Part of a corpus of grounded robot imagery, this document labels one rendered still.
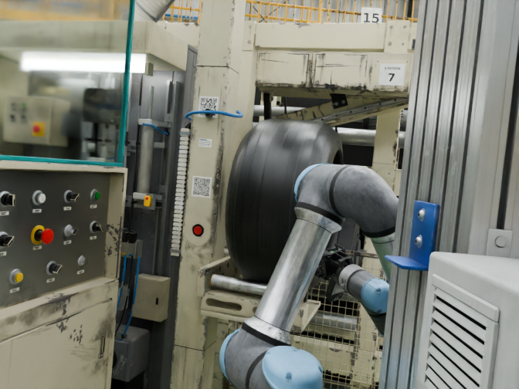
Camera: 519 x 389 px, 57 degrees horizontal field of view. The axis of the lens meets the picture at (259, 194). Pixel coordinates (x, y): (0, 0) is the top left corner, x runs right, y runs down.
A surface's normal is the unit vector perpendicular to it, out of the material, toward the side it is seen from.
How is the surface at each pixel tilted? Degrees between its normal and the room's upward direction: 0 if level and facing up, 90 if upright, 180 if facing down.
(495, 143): 90
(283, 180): 73
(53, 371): 90
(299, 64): 90
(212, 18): 90
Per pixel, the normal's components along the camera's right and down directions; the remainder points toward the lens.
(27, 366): 0.95, 0.11
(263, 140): -0.15, -0.66
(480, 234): 0.04, 0.06
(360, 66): -0.29, 0.03
